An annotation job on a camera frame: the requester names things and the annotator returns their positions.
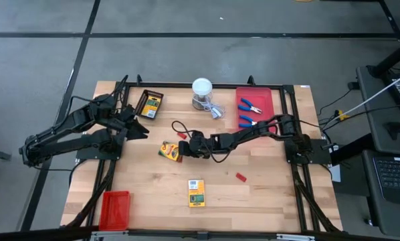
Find thin white rod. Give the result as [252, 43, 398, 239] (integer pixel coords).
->
[322, 68, 400, 127]

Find small red mesh tray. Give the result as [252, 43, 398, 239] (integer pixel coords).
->
[98, 190, 131, 232]

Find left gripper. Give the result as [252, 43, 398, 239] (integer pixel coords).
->
[114, 104, 151, 141]

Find white paper sheet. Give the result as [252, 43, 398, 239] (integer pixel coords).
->
[328, 163, 341, 183]

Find black mesh basket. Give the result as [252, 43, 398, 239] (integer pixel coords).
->
[134, 89, 165, 121]

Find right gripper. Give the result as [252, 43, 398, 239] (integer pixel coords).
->
[178, 130, 217, 160]

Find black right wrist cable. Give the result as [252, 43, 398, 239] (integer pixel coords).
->
[171, 119, 237, 164]

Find black metal table frame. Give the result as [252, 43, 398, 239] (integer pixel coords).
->
[61, 74, 343, 234]

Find blue-handled pliers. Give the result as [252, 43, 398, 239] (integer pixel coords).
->
[237, 97, 263, 115]
[238, 114, 258, 129]

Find dark grey side table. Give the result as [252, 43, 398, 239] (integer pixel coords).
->
[356, 65, 400, 155]

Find white light bulb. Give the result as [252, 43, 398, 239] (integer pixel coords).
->
[191, 77, 213, 98]

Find black and silver crossbar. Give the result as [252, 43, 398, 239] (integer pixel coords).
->
[0, 226, 400, 241]

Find dark grey laptop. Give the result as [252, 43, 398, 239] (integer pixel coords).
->
[362, 149, 400, 237]

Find wooden lamp base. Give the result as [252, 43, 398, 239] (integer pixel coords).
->
[191, 93, 214, 110]

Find yellow crayon box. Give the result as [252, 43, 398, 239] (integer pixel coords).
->
[187, 179, 207, 208]
[140, 94, 162, 118]
[158, 140, 184, 163]

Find white lamp power cable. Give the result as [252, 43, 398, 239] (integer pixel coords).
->
[199, 96, 226, 120]

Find pink translucent plastic bin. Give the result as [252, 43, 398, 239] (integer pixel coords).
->
[235, 86, 277, 137]

